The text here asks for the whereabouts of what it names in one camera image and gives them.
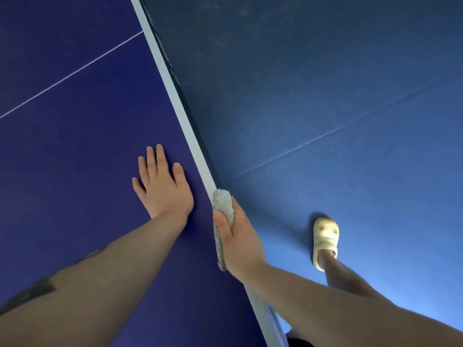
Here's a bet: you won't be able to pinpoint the person's right hand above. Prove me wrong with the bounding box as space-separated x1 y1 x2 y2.
212 197 268 282

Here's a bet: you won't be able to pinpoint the person's left hand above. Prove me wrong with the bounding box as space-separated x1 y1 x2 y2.
132 144 195 220

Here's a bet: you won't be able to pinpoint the grey cleaning cloth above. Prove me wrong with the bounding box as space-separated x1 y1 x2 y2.
211 188 236 272

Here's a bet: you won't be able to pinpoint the person's left forearm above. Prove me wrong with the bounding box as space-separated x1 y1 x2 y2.
0 211 191 347

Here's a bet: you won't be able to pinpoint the person's right forearm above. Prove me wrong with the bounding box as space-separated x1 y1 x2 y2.
242 263 463 347

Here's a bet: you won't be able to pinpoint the blue table tennis table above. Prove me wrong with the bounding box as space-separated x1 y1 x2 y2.
0 0 290 347

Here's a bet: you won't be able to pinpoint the cream right slipper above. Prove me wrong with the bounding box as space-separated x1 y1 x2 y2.
312 217 340 272

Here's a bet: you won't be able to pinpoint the black shorts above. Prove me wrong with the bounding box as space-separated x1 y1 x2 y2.
285 330 315 347

